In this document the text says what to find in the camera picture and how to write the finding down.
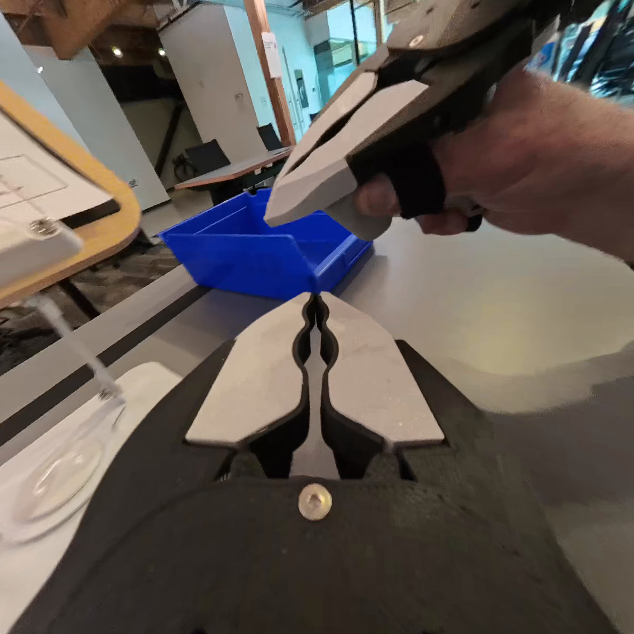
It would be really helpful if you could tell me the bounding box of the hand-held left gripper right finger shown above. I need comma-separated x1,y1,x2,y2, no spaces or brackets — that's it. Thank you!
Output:
316,291,446,480

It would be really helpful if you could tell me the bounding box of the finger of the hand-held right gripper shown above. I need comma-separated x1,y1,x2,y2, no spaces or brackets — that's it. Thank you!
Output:
264,81,430,229
280,71,379,181

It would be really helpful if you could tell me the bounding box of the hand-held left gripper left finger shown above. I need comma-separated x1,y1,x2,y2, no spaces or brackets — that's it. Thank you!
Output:
185,292,318,480

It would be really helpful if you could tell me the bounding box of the blue plastic bin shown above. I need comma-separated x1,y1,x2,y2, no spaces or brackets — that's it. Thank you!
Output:
158,187,374,302

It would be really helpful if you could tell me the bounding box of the long office desk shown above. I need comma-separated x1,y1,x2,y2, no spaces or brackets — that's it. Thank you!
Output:
173,146,294,194

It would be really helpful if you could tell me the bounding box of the grey desk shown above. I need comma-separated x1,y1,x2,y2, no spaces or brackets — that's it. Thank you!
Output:
0,225,634,634

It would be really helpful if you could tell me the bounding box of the person's right hand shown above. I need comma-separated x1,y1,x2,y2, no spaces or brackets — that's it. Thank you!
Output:
356,64,634,270

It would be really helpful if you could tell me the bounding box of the wooden pillar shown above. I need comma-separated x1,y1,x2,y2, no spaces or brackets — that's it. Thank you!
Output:
244,0,296,148

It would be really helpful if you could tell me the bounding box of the white paper notice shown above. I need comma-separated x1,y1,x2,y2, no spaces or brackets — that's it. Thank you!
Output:
261,31,284,78

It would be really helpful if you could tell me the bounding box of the clear suction cup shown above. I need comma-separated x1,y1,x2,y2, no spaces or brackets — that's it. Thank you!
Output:
12,396,127,543

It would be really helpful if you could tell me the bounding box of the white sheet clip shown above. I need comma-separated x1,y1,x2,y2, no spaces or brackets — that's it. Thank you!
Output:
0,217,84,289

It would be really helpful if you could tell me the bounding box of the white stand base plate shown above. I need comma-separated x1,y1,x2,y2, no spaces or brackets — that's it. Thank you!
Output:
0,362,185,634

